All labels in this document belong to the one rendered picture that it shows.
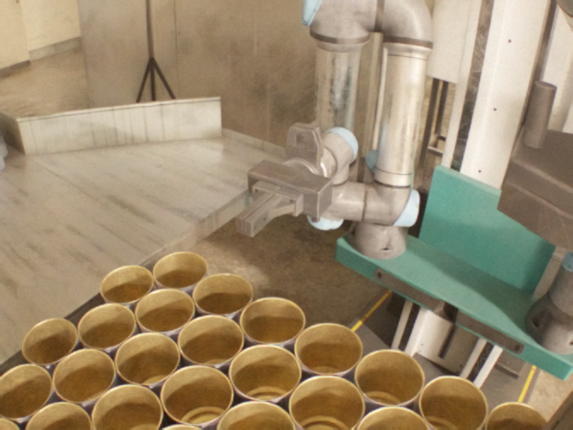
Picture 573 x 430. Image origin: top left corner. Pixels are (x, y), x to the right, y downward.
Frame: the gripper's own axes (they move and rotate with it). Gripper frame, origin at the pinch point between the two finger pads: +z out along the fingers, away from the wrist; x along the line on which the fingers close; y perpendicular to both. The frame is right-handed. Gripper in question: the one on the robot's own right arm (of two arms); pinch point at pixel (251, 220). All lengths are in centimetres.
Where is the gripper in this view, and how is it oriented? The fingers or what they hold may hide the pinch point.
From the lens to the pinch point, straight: 64.6
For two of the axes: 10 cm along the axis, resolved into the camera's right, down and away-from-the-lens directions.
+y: 0.0, 8.3, 5.6
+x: -8.6, -2.9, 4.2
